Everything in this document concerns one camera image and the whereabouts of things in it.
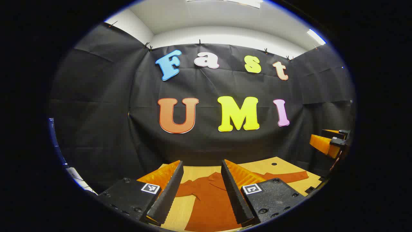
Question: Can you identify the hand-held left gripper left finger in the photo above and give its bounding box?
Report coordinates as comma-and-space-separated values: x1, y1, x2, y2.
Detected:
97, 160, 184, 226

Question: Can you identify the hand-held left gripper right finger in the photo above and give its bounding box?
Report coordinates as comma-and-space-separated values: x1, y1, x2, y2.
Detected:
221, 159, 306, 226

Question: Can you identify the orange shirt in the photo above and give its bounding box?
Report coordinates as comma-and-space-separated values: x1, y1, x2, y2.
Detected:
175, 171, 309, 232

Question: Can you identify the white side desk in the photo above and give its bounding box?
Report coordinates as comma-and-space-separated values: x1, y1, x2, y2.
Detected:
66, 167, 98, 196

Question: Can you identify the ceiling light panel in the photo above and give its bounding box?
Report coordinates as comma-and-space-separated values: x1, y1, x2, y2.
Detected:
307, 29, 327, 46
187, 0, 263, 9

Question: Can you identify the black backdrop cloth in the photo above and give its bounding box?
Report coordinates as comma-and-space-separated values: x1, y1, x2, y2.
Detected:
48, 23, 356, 194

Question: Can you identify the computer monitor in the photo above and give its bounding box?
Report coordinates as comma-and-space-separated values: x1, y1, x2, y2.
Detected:
48, 118, 58, 155

